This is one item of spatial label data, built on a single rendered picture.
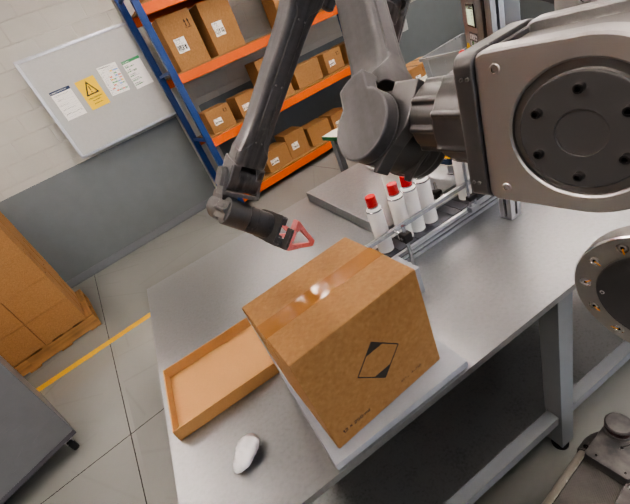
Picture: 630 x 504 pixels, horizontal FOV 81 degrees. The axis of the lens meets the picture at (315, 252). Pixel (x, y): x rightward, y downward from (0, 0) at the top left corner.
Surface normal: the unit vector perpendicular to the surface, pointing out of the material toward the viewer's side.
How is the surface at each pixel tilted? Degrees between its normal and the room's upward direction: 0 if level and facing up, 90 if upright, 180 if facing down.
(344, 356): 90
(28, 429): 93
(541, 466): 0
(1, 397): 93
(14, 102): 90
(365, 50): 47
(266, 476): 0
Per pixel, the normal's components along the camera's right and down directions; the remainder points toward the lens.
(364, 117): -0.81, -0.07
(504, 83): -0.76, 0.55
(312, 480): -0.35, -0.79
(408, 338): 0.50, 0.30
